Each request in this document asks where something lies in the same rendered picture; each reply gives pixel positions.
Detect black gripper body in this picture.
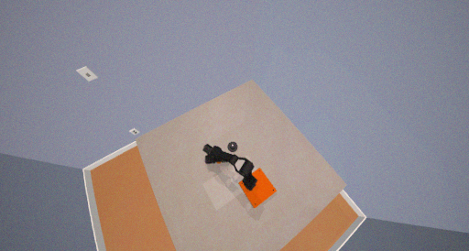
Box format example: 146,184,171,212
205,156,223,164

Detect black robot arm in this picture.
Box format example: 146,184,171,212
202,144,258,191

